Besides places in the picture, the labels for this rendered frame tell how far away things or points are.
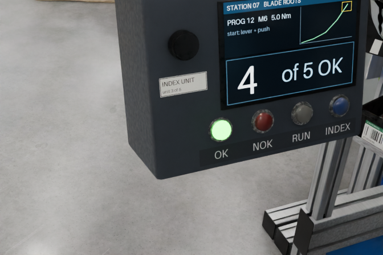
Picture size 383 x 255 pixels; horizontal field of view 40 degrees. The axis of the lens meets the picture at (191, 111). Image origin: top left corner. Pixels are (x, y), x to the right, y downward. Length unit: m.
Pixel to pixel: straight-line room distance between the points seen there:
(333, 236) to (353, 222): 0.04
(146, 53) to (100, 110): 2.14
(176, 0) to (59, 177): 1.79
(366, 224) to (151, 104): 0.51
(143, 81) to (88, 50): 2.69
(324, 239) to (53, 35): 2.76
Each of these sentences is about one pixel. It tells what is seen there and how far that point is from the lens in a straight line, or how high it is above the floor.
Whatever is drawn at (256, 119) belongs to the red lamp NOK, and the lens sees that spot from 0.56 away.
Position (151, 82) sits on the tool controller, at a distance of 0.50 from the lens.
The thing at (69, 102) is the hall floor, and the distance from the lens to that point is 2.70.
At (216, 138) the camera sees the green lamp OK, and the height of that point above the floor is 1.11.
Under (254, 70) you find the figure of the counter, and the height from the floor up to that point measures 1.17.
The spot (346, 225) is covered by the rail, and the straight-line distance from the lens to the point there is 0.88.
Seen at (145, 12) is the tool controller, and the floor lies 1.24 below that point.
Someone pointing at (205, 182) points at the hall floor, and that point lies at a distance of 2.19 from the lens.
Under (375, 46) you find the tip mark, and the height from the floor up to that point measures 0.96.
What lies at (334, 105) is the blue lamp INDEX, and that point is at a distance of 0.61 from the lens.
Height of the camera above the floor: 1.42
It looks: 33 degrees down
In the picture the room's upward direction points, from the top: 4 degrees clockwise
